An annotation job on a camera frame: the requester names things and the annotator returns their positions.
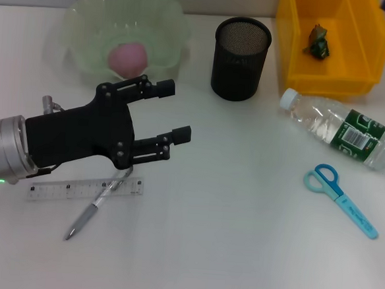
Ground left gripper cable with plug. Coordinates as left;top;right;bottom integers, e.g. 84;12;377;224
26;94;67;179

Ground green plastic wrapper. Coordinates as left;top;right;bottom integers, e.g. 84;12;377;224
301;22;334;61

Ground black mesh pen cup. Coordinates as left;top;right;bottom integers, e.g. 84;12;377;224
210;15;275;105

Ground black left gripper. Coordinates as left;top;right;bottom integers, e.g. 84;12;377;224
22;67;196;180

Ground yellow plastic bin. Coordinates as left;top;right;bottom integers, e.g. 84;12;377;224
270;0;385;105

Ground blue scissors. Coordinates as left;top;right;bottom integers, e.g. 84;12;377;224
300;162;384;240

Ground clear grey pen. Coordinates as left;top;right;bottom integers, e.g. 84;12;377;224
63;162;135;246

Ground clear water bottle green label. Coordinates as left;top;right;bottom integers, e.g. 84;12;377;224
275;86;385;174

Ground transparent ruler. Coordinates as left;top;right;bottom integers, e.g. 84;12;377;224
25;168;145;210

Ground green translucent fruit bowl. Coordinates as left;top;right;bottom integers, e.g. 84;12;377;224
40;0;196;98

